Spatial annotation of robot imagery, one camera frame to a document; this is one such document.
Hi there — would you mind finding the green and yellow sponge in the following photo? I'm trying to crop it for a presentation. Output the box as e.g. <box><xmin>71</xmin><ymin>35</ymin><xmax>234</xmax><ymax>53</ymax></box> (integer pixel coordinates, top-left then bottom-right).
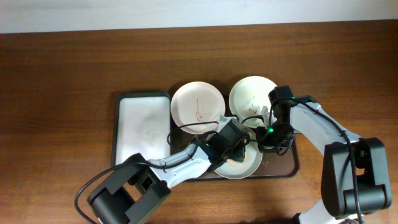
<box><xmin>230</xmin><ymin>145</ymin><xmax>246</xmax><ymax>165</ymax></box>

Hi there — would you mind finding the pale grey plate front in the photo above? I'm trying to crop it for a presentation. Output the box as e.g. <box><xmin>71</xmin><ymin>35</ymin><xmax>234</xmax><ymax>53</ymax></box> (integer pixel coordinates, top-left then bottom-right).
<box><xmin>215</xmin><ymin>141</ymin><xmax>262</xmax><ymax>180</ymax></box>

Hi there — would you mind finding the white plate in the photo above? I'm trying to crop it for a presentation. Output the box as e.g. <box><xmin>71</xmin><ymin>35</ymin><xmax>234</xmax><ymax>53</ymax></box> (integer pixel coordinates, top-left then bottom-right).
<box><xmin>229</xmin><ymin>76</ymin><xmax>277</xmax><ymax>128</ymax></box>
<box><xmin>170</xmin><ymin>82</ymin><xmax>226</xmax><ymax>134</ymax></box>

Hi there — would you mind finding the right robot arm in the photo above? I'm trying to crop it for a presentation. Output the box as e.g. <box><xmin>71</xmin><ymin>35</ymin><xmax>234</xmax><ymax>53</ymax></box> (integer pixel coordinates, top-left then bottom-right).
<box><xmin>256</xmin><ymin>86</ymin><xmax>392</xmax><ymax>223</ymax></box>

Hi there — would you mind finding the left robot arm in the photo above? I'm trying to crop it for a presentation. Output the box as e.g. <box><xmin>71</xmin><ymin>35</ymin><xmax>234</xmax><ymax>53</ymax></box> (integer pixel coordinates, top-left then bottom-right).
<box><xmin>87</xmin><ymin>116</ymin><xmax>250</xmax><ymax>223</ymax></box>

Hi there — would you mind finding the dark brown serving tray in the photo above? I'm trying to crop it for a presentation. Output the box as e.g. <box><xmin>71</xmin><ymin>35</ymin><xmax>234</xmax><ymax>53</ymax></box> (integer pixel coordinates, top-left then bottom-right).
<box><xmin>167</xmin><ymin>83</ymin><xmax>300</xmax><ymax>181</ymax></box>

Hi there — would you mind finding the black tray with soapy foam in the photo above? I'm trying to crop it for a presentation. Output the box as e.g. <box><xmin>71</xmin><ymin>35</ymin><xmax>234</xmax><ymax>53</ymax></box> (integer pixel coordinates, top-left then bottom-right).
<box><xmin>111</xmin><ymin>91</ymin><xmax>171</xmax><ymax>166</ymax></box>

